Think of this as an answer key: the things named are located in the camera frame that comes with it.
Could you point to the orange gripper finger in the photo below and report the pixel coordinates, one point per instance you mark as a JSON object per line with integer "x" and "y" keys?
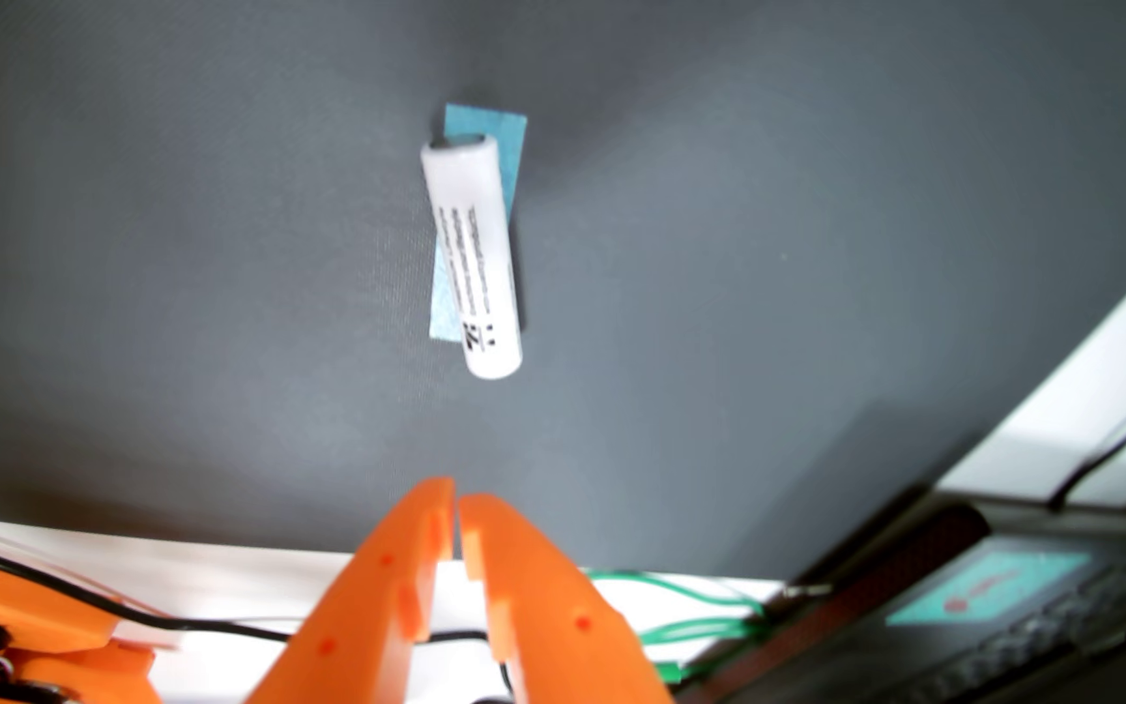
{"x": 553, "y": 626}
{"x": 367, "y": 616}

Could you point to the white cylindrical battery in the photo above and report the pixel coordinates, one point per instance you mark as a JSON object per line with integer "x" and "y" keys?
{"x": 475, "y": 254}

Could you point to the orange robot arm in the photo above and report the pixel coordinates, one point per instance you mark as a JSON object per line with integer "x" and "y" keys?
{"x": 25, "y": 606}

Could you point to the dark grey table mat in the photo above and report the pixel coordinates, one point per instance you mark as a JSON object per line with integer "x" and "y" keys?
{"x": 133, "y": 293}

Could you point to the black Dell laptop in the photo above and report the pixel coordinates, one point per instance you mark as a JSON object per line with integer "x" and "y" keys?
{"x": 1013, "y": 636}

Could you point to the blue tape piece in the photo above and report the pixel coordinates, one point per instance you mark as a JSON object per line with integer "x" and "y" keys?
{"x": 509, "y": 147}

